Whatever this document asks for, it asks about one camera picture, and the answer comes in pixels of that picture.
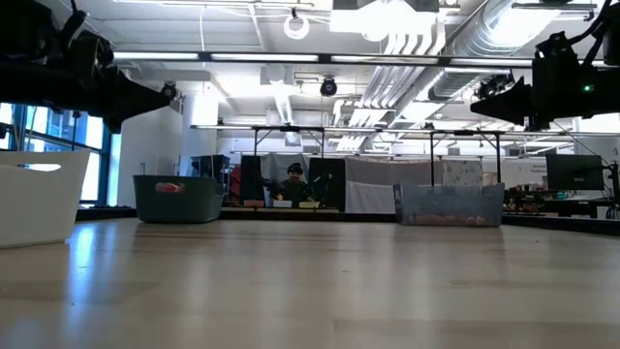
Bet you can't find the black partition panel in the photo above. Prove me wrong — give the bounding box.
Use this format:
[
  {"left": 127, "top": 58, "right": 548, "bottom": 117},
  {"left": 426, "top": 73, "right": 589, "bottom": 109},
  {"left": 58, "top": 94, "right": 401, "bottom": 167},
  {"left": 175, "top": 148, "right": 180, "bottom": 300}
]
[{"left": 307, "top": 156, "right": 347, "bottom": 213}]

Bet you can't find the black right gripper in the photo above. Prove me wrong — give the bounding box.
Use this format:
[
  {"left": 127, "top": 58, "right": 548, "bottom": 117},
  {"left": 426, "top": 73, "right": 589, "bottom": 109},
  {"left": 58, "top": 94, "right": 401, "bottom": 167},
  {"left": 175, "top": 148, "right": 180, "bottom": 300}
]
[{"left": 469, "top": 57, "right": 587, "bottom": 133}]

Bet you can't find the black monitor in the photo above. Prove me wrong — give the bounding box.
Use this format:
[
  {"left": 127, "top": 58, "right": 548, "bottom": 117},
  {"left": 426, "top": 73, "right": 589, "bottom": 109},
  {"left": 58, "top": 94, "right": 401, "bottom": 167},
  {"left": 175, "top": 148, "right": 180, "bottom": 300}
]
[{"left": 545, "top": 153, "right": 606, "bottom": 192}]

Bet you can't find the overhead LED light bar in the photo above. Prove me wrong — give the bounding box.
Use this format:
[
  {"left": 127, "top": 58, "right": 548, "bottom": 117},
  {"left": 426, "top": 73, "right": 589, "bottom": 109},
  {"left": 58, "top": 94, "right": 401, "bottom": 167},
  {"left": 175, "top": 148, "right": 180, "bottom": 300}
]
[{"left": 111, "top": 50, "right": 534, "bottom": 68}]

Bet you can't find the person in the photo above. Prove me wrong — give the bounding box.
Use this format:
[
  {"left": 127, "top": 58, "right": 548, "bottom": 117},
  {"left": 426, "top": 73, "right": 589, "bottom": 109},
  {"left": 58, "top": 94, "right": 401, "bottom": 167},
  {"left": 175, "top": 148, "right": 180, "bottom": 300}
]
[{"left": 269, "top": 162, "right": 317, "bottom": 208}]

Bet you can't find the white cable ring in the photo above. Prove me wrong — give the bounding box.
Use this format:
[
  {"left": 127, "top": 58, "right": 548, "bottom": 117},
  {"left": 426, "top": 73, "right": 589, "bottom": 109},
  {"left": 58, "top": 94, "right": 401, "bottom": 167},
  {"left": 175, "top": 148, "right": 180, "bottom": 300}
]
[{"left": 282, "top": 13, "right": 312, "bottom": 42}]

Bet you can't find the translucent grey plastic basket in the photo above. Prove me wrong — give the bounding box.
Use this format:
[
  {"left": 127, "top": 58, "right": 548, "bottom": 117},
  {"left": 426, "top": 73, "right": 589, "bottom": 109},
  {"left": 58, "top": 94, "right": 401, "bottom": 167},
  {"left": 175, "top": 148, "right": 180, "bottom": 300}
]
[{"left": 392, "top": 181, "right": 507, "bottom": 229}]

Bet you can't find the black overhead rig frame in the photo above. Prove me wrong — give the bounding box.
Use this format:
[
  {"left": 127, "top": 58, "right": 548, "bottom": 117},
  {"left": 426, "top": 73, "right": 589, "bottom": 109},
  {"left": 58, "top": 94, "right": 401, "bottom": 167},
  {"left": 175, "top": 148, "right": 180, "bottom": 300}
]
[
  {"left": 250, "top": 124, "right": 326, "bottom": 161},
  {"left": 428, "top": 128, "right": 504, "bottom": 188}
]

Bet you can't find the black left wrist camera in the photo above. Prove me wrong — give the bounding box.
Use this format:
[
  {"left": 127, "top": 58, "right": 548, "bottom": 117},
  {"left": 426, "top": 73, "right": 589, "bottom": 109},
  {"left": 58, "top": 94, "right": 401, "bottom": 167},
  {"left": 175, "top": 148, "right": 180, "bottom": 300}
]
[{"left": 61, "top": 29, "right": 115, "bottom": 74}]

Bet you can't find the silver ventilation duct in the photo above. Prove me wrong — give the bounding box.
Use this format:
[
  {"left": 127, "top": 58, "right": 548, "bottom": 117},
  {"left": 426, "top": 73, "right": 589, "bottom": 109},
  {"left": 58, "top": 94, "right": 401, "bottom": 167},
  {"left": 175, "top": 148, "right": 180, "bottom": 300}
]
[{"left": 425, "top": 0, "right": 563, "bottom": 103}]

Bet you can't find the window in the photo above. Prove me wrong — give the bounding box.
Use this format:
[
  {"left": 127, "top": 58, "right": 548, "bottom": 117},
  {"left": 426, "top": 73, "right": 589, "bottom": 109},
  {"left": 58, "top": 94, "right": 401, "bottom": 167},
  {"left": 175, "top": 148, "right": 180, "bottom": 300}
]
[{"left": 0, "top": 101, "right": 113, "bottom": 205}]

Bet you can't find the dark teal plastic basket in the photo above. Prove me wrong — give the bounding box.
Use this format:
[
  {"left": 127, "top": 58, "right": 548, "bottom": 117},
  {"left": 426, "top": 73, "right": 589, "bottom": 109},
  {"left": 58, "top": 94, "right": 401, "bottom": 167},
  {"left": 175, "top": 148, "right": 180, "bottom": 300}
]
[{"left": 132, "top": 174, "right": 226, "bottom": 225}]

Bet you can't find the white plastic basket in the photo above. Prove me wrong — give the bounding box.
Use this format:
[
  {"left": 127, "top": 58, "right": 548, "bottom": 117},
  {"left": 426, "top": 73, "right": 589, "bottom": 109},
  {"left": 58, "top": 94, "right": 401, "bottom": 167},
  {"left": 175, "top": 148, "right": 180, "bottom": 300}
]
[{"left": 0, "top": 148, "right": 92, "bottom": 250}]

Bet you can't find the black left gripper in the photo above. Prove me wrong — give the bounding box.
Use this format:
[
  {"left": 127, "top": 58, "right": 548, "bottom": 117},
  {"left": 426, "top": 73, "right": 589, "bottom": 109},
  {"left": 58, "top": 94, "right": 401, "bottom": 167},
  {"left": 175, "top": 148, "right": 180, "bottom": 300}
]
[{"left": 51, "top": 66, "right": 172, "bottom": 135}]

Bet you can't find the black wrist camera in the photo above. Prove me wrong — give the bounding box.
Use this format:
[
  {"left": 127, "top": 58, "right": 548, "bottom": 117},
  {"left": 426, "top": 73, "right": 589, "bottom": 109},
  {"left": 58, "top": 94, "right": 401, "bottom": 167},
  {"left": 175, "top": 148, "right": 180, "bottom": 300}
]
[
  {"left": 534, "top": 30, "right": 571, "bottom": 62},
  {"left": 61, "top": 29, "right": 115, "bottom": 74}
]

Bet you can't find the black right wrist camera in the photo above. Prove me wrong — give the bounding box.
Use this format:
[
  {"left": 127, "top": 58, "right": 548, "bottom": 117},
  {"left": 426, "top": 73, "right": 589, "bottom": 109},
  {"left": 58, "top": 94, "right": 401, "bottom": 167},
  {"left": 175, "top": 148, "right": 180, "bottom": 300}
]
[{"left": 534, "top": 30, "right": 571, "bottom": 62}]

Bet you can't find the black aluminium table frame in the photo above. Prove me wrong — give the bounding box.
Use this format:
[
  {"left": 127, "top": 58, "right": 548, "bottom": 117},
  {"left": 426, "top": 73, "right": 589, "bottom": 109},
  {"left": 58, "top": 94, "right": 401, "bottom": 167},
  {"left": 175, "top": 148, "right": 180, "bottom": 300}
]
[{"left": 75, "top": 206, "right": 620, "bottom": 238}]

